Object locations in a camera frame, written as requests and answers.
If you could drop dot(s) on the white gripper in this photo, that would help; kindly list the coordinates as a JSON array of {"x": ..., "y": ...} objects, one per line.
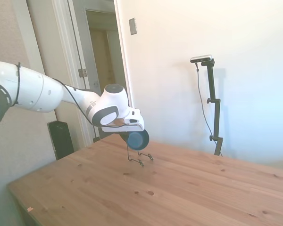
[{"x": 132, "y": 126}]

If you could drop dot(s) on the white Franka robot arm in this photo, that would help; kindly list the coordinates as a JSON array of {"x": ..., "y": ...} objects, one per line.
[{"x": 37, "y": 91}]

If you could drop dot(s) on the metal door hinge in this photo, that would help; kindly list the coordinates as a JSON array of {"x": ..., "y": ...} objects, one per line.
[{"x": 82, "y": 72}]

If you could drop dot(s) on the wooden hallway door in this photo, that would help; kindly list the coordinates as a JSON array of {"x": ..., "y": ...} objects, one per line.
[{"x": 103, "y": 58}]

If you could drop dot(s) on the white open door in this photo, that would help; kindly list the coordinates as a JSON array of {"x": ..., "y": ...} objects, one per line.
[{"x": 54, "y": 47}]

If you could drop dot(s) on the small paper scrap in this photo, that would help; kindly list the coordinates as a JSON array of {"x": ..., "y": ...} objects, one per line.
[{"x": 30, "y": 208}]

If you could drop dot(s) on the black camera stand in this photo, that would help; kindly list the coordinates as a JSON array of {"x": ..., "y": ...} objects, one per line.
[{"x": 213, "y": 94}]

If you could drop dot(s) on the grey exterior camera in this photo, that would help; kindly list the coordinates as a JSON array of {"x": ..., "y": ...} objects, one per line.
[{"x": 201, "y": 58}]

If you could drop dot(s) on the grey wall switch plate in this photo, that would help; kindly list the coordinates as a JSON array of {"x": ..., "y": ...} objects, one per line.
[{"x": 133, "y": 26}]

